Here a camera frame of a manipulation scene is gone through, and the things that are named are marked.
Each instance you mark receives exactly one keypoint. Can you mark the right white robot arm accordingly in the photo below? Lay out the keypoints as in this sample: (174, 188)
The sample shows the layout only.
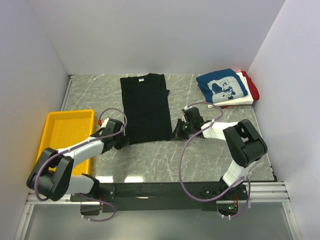
(245, 145)

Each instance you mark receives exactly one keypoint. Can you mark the yellow plastic tray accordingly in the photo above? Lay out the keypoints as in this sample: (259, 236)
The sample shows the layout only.
(66, 128)

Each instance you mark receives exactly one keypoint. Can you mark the aluminium rail frame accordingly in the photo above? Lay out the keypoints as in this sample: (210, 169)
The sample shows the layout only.
(261, 192)

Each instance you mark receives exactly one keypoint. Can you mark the black base beam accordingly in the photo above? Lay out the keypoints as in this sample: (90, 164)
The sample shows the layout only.
(155, 196)

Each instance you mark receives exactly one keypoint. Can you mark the folded red t-shirt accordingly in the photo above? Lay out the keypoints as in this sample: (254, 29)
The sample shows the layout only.
(252, 86)

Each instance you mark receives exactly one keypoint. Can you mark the folded blue printed t-shirt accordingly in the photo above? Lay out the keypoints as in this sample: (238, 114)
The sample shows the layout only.
(221, 85)

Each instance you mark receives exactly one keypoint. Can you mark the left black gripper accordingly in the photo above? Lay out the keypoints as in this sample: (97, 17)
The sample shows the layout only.
(124, 140)

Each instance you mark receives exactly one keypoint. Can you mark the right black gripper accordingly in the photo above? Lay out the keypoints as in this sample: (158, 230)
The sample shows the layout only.
(177, 133)

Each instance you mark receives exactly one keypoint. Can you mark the black t-shirt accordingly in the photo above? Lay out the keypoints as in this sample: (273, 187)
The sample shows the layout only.
(146, 106)

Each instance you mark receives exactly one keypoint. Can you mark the folded white t-shirt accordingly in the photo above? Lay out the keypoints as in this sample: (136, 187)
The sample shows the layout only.
(246, 98)

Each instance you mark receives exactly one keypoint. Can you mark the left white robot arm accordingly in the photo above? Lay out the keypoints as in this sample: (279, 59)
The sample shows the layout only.
(51, 177)

